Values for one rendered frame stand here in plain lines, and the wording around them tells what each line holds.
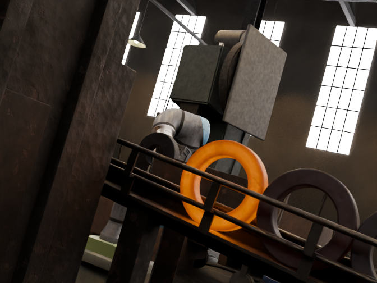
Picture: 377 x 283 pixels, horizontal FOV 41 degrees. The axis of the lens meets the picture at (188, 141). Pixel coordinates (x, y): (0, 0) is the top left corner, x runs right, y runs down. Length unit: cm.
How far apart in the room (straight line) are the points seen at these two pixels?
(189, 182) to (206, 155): 7
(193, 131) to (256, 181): 111
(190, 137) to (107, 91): 106
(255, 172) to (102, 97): 34
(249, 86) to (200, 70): 70
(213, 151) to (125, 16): 33
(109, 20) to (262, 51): 597
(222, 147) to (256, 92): 584
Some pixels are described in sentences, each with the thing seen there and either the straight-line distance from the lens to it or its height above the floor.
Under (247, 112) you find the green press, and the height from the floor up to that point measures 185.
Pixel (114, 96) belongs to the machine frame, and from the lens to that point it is 106.
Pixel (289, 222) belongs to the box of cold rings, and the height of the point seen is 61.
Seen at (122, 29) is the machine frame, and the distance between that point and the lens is 107.
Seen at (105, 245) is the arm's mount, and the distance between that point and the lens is 212.
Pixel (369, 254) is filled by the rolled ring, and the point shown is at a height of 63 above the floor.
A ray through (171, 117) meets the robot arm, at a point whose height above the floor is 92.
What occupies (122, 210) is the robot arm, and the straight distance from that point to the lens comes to 216.
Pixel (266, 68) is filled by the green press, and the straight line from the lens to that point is 700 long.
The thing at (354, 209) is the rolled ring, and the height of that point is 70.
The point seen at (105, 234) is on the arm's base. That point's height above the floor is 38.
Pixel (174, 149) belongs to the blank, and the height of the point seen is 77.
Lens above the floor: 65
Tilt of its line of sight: 5 degrees up
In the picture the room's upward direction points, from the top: 16 degrees clockwise
